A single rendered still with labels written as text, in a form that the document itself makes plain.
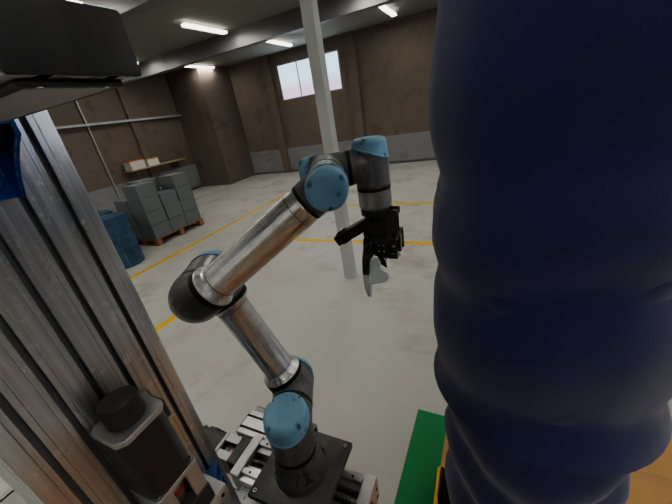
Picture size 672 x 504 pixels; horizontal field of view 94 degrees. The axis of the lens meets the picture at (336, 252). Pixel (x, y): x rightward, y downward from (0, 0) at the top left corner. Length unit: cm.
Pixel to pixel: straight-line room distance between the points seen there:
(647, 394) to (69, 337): 70
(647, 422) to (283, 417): 70
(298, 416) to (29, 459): 49
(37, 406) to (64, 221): 27
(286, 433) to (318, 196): 58
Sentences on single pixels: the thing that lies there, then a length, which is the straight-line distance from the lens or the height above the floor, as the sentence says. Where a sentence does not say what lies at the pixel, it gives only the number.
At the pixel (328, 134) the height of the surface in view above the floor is 172.
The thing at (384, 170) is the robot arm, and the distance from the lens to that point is 68.
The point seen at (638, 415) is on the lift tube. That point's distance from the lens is 40.
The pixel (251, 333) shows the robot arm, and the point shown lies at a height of 145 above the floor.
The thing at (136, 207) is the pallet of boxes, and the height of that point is 82.
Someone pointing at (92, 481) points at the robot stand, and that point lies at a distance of 76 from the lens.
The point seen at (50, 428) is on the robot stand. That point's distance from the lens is 68.
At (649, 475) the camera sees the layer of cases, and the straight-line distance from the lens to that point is 183.
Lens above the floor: 194
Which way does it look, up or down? 24 degrees down
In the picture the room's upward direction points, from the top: 10 degrees counter-clockwise
